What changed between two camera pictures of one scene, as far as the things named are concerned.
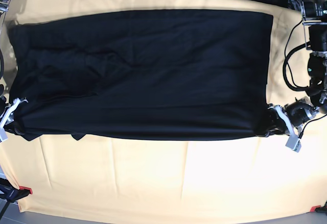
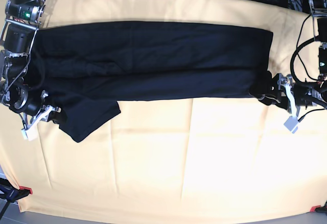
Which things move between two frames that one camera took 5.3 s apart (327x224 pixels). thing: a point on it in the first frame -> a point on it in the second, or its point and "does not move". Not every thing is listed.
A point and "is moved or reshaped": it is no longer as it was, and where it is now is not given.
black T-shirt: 145,74 is moved or reshaped
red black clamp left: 11,193 does not move
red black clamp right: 319,208 does not move
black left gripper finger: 14,127 -> 60,118
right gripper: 298,112 -> 305,93
